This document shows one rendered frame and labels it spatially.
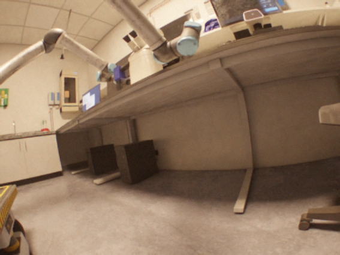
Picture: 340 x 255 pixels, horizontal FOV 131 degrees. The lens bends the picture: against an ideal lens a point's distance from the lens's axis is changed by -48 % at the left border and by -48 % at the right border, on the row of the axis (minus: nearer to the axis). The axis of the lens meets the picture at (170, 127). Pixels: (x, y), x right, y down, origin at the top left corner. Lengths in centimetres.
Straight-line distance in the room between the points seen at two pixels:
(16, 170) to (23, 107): 124
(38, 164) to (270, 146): 293
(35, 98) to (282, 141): 378
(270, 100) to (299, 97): 28
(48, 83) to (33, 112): 70
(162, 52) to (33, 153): 232
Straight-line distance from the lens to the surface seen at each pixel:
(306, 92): 146
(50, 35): 121
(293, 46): 65
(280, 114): 139
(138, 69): 89
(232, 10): 110
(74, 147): 333
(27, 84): 343
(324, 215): 69
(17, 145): 259
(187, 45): 66
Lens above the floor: 49
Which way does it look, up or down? level
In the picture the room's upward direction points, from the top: 9 degrees counter-clockwise
